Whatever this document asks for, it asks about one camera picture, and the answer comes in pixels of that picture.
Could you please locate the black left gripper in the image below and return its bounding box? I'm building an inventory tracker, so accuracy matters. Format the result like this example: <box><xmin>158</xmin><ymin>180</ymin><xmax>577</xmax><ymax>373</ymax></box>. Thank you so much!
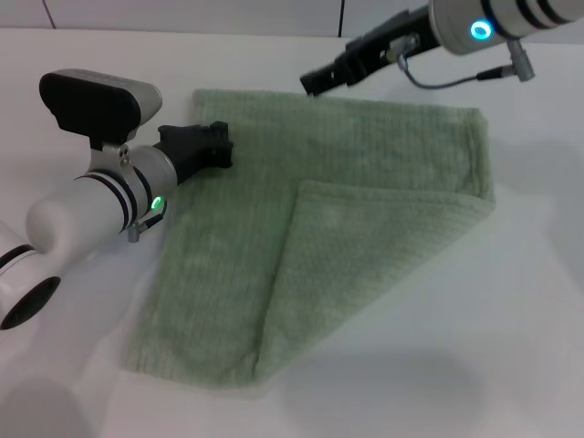
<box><xmin>152</xmin><ymin>120</ymin><xmax>235</xmax><ymax>186</ymax></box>

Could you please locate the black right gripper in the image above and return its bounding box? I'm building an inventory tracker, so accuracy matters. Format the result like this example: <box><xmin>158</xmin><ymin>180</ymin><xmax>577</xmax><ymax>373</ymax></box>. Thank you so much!
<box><xmin>299</xmin><ymin>6</ymin><xmax>442</xmax><ymax>98</ymax></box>

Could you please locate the green terry towel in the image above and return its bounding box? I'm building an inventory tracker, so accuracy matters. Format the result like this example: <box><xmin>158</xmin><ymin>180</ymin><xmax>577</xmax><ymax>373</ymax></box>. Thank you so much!
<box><xmin>120</xmin><ymin>88</ymin><xmax>498</xmax><ymax>390</ymax></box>

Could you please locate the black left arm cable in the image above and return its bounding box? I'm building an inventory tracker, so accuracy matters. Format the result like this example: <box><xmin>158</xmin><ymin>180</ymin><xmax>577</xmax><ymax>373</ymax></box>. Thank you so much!
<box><xmin>126</xmin><ymin>205</ymin><xmax>169</xmax><ymax>244</ymax></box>

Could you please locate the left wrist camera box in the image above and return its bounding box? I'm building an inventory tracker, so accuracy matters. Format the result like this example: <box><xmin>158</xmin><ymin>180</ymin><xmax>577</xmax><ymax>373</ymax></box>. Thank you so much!
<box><xmin>37</xmin><ymin>68</ymin><xmax>164</xmax><ymax>183</ymax></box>

